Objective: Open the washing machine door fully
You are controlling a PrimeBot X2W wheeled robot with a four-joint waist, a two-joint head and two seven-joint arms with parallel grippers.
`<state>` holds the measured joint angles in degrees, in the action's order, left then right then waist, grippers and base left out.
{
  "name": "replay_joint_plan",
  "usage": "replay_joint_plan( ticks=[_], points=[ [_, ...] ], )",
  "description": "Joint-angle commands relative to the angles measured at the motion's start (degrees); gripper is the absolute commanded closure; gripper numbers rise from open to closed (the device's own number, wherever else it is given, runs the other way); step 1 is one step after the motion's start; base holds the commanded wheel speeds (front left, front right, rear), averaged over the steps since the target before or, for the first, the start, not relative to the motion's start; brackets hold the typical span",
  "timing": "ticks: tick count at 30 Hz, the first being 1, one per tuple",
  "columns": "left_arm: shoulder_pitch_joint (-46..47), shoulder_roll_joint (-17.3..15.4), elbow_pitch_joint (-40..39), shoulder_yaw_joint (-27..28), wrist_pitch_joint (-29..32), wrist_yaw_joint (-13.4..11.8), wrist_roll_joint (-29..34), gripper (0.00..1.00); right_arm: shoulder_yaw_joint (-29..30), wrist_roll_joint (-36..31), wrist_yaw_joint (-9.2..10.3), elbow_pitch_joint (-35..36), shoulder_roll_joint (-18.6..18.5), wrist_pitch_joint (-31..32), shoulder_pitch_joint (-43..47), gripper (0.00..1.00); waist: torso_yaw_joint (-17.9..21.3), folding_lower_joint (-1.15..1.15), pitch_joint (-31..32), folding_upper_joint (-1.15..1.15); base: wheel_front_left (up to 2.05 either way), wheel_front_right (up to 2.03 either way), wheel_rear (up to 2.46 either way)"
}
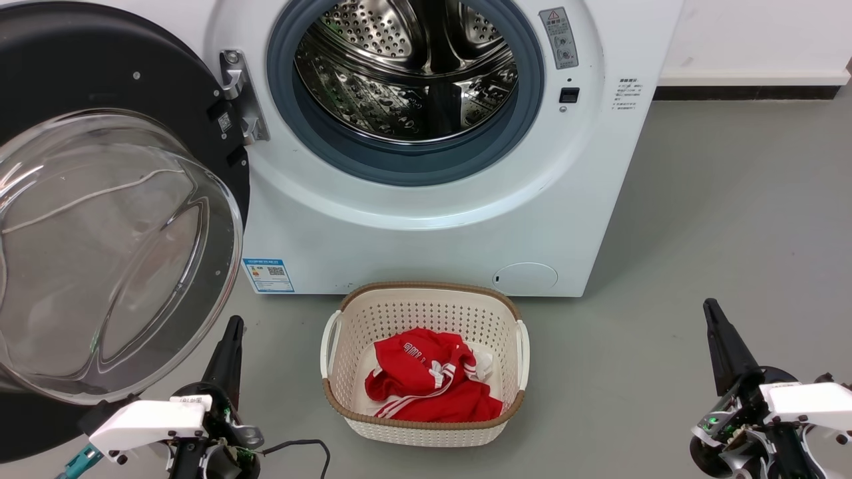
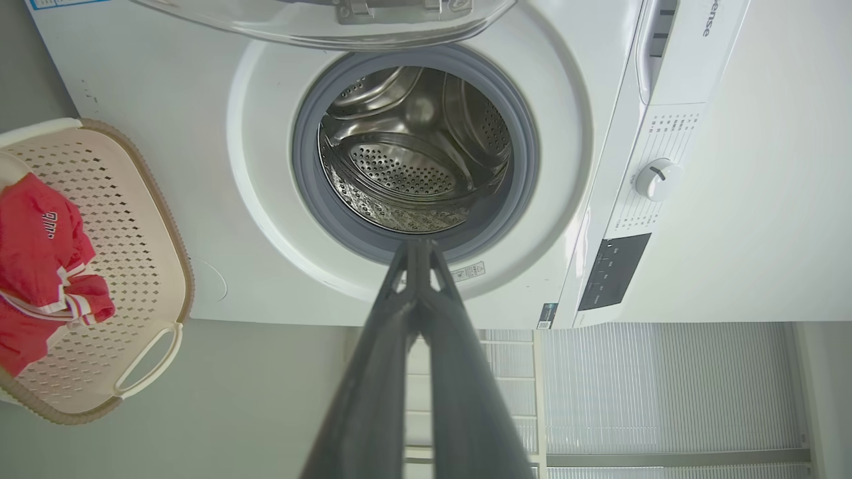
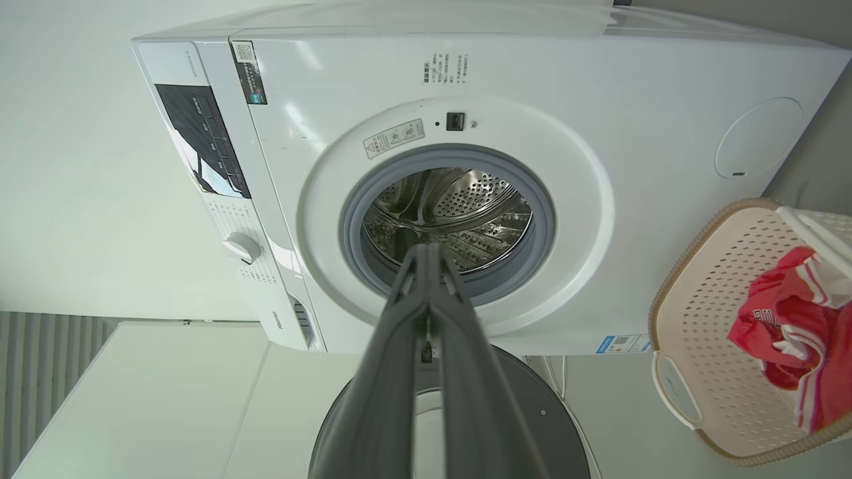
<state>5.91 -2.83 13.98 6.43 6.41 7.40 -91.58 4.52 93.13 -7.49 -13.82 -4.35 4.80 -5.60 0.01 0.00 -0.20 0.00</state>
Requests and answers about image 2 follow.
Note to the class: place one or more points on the white front-load washing machine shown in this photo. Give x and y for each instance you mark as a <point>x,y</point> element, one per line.
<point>200,199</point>

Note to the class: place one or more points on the white round control knob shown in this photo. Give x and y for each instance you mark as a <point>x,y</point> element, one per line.
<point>655,181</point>

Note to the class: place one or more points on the round black glass washer door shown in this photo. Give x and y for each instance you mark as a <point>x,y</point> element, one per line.
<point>266,30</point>

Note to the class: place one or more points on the small dark corner sticker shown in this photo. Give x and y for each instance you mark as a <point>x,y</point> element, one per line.
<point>547,316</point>

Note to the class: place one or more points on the red garment with white stripes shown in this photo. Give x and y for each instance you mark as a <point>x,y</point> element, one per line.
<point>33,253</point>

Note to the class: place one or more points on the black display panel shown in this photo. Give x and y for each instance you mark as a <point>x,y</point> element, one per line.
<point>614,271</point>

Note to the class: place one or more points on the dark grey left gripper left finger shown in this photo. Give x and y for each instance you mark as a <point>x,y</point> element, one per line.
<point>373,399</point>

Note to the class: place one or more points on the blue energy label sticker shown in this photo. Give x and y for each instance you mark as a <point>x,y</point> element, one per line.
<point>66,3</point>

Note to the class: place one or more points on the round white filter cover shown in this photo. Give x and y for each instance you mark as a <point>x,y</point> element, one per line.
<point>210,293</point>

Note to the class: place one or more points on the white detergent drawer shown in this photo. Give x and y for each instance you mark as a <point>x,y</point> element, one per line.
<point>655,46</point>

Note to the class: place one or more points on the white warning sticker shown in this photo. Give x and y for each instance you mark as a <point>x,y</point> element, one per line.
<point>468,271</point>

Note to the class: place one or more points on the cream perforated laundry basket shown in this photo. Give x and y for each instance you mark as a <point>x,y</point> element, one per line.
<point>133,233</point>

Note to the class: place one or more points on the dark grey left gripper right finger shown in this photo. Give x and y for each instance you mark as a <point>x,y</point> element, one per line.
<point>466,399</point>

